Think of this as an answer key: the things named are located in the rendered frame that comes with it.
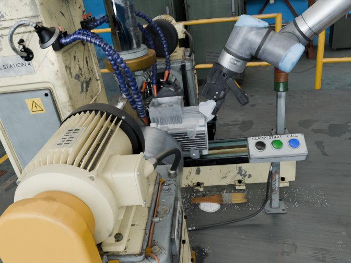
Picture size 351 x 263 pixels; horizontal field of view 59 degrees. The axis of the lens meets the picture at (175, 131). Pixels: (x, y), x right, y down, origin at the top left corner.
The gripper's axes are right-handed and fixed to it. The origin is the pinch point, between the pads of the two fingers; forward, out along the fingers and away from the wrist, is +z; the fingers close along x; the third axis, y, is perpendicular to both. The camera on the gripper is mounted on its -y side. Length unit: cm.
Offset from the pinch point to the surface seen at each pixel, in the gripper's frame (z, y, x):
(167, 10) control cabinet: 25, 42, -332
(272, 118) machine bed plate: 9, -42, -53
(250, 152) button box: -3.4, -12.0, 18.3
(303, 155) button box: -9.2, -26.5, 19.0
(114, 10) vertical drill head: -21.7, 42.9, -1.6
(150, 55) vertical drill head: -12.7, 27.6, -2.2
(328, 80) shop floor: 18, -185, -305
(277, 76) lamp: -16.4, -25.6, -34.2
